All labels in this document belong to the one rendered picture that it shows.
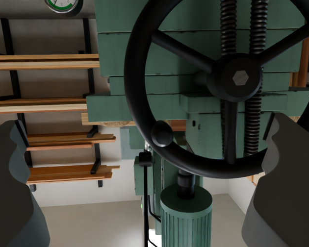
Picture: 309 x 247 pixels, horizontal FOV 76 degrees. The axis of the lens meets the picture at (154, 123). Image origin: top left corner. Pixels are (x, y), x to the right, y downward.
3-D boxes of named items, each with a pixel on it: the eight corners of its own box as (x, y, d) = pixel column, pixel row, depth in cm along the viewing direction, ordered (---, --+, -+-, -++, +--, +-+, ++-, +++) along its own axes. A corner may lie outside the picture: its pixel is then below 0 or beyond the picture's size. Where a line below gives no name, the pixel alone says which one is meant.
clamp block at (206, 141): (278, 111, 36) (272, 158, 38) (244, 103, 49) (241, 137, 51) (196, 113, 36) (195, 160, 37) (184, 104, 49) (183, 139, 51)
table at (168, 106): (407, 91, 35) (399, 124, 37) (290, 86, 65) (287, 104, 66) (65, 100, 35) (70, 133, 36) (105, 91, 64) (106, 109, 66)
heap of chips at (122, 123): (130, 119, 47) (131, 131, 47) (134, 111, 59) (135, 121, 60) (94, 120, 47) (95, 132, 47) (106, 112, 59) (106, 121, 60)
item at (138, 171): (152, 162, 83) (153, 195, 87) (152, 155, 92) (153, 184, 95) (132, 163, 83) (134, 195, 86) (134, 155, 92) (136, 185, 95)
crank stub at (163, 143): (167, 122, 21) (179, 141, 21) (163, 113, 26) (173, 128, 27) (146, 135, 21) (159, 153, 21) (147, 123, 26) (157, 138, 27)
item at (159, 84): (291, 72, 44) (288, 90, 45) (245, 75, 64) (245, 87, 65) (109, 76, 43) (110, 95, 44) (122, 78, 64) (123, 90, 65)
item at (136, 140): (151, 119, 77) (152, 148, 80) (151, 116, 84) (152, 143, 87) (127, 120, 77) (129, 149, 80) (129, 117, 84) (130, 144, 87)
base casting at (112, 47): (307, 28, 42) (301, 72, 44) (217, 58, 98) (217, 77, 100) (94, 32, 41) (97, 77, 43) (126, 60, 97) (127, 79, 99)
